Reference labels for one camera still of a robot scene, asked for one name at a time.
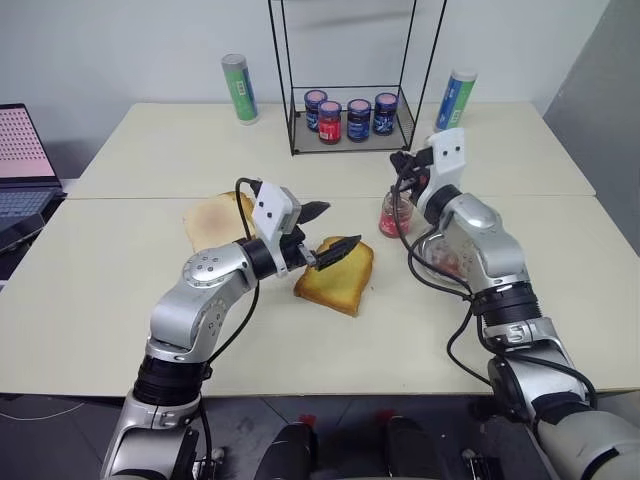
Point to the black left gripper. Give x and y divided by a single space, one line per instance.
294 244

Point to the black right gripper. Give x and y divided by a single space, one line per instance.
419 165

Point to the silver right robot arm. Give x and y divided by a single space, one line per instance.
480 230

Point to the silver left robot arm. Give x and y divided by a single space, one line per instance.
210 270

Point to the open glass jam jar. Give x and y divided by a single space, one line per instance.
389 220

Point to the blue label jam jar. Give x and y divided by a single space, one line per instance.
314 107
358 122
385 115

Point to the golden yellow bread slice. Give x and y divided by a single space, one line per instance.
340 285

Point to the red label jam jar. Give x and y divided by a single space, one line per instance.
329 125

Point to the pale toasted bread slice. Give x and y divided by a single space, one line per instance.
220 220

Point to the green blue cylindrical can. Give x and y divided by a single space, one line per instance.
454 102
242 90

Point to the dark rounded shape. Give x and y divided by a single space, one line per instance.
290 450
412 450

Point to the open laptop computer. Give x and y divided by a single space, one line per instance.
25 145

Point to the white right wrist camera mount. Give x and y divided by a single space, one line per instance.
450 150

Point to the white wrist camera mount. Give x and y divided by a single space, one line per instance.
272 207
450 150

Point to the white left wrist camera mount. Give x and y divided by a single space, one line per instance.
272 207

